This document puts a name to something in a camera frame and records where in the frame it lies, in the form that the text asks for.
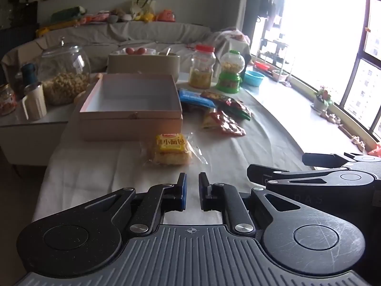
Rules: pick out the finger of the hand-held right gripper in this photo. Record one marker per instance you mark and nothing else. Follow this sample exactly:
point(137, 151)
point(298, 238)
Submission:
point(324, 159)
point(268, 176)

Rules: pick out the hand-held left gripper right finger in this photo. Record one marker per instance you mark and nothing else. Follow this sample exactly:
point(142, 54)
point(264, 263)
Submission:
point(203, 191)

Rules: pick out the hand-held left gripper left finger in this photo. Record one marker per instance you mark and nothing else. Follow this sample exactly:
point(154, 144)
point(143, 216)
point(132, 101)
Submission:
point(182, 192)

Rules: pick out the clear bread packet yellow label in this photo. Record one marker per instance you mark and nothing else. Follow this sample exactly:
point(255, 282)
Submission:
point(172, 148)

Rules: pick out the green and red snack packet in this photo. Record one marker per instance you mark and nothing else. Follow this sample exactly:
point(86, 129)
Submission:
point(238, 108)

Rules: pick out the pink box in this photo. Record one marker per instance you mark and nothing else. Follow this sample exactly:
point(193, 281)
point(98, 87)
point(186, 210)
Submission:
point(131, 125)

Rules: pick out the blue and white snack packet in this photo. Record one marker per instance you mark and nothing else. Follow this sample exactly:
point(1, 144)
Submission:
point(193, 97)

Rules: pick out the yellow and red snack packet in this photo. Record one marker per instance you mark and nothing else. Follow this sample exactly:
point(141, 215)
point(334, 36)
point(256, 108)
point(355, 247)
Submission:
point(212, 96)

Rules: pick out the white table cloth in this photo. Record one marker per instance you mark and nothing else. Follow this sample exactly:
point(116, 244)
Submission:
point(253, 149)

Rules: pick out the potted pink flowers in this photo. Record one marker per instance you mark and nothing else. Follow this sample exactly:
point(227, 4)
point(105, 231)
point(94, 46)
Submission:
point(323, 98)

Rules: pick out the blue plastic basin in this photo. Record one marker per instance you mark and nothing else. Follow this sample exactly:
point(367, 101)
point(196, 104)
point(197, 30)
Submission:
point(254, 78)

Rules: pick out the green candy dispenser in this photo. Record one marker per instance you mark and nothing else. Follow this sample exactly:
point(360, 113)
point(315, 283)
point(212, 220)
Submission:
point(229, 77)

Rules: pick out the red plastic basin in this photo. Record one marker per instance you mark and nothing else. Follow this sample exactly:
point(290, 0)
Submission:
point(262, 65)

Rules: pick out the clear plastic jar red lid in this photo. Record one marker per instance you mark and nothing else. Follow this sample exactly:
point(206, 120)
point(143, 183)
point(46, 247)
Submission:
point(202, 74)

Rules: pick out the metal shelf rack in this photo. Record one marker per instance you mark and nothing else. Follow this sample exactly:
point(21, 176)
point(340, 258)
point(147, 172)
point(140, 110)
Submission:
point(273, 53)

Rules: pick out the floral blanket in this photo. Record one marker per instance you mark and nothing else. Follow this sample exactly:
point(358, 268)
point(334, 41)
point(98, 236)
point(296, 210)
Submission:
point(227, 40)

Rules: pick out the pink rounded toy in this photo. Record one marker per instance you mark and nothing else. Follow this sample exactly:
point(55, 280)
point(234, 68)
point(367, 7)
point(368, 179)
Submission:
point(135, 50)

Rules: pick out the round glass jar of nuts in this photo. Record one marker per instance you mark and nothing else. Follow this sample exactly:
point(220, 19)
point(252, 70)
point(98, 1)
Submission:
point(65, 86)

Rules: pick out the white side table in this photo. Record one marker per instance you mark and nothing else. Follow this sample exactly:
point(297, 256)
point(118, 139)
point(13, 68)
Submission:
point(29, 137)

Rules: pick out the white ribbed mug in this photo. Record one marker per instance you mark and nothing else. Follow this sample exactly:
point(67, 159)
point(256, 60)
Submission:
point(34, 104)

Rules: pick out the grey covered sofa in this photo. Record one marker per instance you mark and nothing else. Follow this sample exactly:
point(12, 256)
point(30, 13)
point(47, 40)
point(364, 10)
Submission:
point(98, 37)

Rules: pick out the orange plush toy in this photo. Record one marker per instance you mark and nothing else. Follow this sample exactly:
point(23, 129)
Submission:
point(165, 15)

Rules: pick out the white tote bag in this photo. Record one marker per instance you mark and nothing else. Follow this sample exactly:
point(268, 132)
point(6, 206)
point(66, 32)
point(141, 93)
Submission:
point(142, 6)

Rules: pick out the pink plush toy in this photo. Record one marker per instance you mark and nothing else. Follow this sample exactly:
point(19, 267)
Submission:
point(98, 17)

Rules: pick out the teal bottle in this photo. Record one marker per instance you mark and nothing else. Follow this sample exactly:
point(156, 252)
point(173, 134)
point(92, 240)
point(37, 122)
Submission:
point(29, 73)

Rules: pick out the small glass jar red contents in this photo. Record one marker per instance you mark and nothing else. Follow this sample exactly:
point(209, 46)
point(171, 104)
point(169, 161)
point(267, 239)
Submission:
point(6, 101)

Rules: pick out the long yellow plush toy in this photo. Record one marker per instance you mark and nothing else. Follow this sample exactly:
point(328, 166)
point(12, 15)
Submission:
point(56, 27)

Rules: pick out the green plush toy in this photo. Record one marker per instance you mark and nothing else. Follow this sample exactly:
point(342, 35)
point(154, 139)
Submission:
point(68, 14)

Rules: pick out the glass aquarium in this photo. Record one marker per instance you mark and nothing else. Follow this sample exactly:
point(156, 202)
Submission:
point(18, 15)

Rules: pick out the dark window frame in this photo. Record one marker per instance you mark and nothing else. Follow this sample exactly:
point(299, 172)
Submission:
point(361, 53)

